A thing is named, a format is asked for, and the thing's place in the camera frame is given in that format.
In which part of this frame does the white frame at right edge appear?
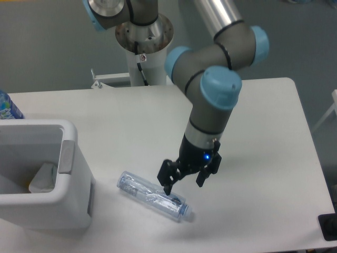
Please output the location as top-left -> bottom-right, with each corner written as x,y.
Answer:
312,90 -> 336,133

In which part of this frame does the blue labelled water bottle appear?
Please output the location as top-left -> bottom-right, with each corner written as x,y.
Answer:
1,90 -> 25,120

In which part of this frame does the black cable on pedestal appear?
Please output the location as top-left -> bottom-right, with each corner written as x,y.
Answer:
134,41 -> 150,86

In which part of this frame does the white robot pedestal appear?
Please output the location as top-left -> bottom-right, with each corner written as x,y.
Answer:
91,14 -> 174,89

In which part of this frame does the black device at table edge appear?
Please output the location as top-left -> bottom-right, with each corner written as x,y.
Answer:
318,213 -> 336,241

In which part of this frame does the white trash can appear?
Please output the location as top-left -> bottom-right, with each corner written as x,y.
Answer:
1,120 -> 95,229

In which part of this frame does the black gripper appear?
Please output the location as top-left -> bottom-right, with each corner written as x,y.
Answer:
157,136 -> 222,196

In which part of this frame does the clear plastic bottle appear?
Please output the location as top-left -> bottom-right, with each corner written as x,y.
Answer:
117,171 -> 192,221

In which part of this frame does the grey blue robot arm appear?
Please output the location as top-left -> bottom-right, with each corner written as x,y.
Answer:
83,1 -> 269,194

